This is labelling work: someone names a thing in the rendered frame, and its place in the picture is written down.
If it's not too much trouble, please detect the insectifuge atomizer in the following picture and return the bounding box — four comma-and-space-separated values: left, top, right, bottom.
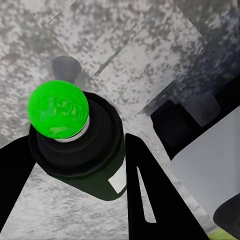
27, 55, 127, 201

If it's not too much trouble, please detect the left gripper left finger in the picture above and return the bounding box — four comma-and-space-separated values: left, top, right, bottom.
0, 135, 36, 233

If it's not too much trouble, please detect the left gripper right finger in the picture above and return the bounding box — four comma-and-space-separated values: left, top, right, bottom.
125, 133, 210, 240

